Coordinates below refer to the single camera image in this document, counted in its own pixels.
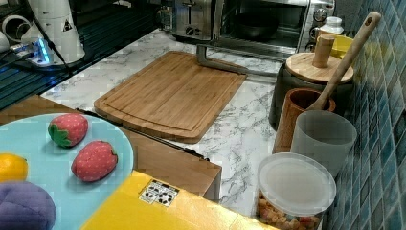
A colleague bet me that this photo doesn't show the bamboo cutting board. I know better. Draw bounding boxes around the bamboo cutting board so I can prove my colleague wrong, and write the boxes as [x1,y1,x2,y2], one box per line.
[94,51,246,144]

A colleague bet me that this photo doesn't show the upper plush strawberry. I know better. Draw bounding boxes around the upper plush strawberry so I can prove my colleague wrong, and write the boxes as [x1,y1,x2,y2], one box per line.
[48,113,88,148]

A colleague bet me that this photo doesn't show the silver toaster oven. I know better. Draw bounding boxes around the silver toaster oven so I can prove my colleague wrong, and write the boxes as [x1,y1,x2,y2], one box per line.
[212,0,335,61]

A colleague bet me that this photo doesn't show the purple plush fruit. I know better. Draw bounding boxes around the purple plush fruit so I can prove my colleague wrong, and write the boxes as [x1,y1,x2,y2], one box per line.
[0,181,56,230]

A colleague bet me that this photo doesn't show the oven door with handle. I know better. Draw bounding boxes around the oven door with handle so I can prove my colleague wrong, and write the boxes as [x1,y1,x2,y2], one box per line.
[196,38,298,78]

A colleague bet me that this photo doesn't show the yellow box with sticker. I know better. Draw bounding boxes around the yellow box with sticker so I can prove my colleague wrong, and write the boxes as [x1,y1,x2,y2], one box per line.
[80,172,278,230]

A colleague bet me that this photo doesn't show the yellow plush lemon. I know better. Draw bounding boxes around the yellow plush lemon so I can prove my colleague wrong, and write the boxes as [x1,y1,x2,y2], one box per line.
[0,152,29,182]

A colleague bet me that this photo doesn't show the wooden spoon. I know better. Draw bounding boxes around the wooden spoon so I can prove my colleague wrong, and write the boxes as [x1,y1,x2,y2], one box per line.
[307,11,381,110]

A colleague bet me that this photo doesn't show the black pan in oven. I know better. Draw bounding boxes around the black pan in oven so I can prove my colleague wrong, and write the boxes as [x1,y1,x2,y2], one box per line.
[236,12,279,41]

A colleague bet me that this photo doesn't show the lower plush strawberry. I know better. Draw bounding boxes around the lower plush strawberry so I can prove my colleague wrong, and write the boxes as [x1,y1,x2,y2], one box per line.
[71,141,119,182]

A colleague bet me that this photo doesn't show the silver toaster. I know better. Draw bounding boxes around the silver toaster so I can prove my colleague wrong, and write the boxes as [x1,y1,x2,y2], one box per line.
[171,0,216,40]

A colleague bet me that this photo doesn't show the clear jar with cereal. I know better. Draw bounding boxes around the clear jar with cereal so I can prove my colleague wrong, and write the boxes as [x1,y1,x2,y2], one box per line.
[256,152,336,230]

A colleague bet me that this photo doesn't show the white lidded jar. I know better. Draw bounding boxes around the white lidded jar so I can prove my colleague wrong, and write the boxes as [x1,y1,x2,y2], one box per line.
[318,16,344,35]

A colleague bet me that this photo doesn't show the plush strawberry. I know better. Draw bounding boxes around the plush strawberry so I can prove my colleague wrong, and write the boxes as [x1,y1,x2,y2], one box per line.
[71,141,119,182]
[48,113,88,148]

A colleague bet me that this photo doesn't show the yellow container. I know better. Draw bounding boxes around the yellow container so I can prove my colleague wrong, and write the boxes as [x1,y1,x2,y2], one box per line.
[330,35,352,59]

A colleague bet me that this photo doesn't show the grey plastic cup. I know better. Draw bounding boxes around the grey plastic cup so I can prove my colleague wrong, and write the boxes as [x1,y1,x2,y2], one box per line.
[290,110,357,177]

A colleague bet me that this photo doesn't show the black canister with wooden lid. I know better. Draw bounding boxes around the black canister with wooden lid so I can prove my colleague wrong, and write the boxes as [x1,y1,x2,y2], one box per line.
[268,52,341,129]

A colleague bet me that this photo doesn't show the wooden utensil holder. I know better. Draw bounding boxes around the wooden utensil holder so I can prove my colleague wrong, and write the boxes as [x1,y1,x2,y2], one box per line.
[273,88,321,153]

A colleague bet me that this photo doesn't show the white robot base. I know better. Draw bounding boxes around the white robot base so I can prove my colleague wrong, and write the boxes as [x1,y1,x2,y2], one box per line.
[21,0,85,67]

